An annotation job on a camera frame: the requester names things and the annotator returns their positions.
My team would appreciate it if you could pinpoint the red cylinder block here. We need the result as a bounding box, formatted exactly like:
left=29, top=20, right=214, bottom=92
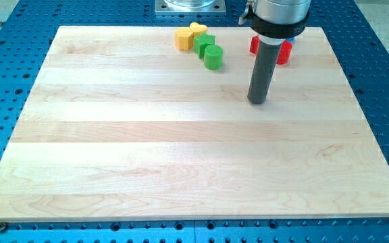
left=276, top=40, right=292, bottom=65

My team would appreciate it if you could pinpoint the wooden board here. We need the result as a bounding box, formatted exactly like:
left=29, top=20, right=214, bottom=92
left=0, top=26, right=389, bottom=222

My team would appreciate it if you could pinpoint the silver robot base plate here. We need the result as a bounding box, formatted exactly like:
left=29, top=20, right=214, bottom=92
left=154, top=0, right=226, bottom=15

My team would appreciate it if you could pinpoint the blue block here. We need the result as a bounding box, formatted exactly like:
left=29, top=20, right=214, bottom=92
left=286, top=37, right=295, bottom=43

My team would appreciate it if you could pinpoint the green star block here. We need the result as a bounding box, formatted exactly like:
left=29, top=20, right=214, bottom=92
left=193, top=33, right=215, bottom=59

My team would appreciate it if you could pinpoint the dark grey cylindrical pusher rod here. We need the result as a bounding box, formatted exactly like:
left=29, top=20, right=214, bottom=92
left=247, top=42, right=281, bottom=105

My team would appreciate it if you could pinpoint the green cylinder block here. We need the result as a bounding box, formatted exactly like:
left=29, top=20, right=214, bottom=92
left=204, top=45, right=223, bottom=70

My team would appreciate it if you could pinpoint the yellow heart block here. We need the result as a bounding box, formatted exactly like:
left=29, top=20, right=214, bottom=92
left=189, top=22, right=207, bottom=37

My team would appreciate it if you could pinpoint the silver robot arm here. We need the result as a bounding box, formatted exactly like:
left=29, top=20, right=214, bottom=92
left=238, top=0, right=311, bottom=105

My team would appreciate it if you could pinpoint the yellow hexagon block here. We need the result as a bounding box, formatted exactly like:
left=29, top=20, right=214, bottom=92
left=174, top=27, right=194, bottom=51

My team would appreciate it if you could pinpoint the red star block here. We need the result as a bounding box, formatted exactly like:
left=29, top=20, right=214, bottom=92
left=249, top=36, right=260, bottom=55

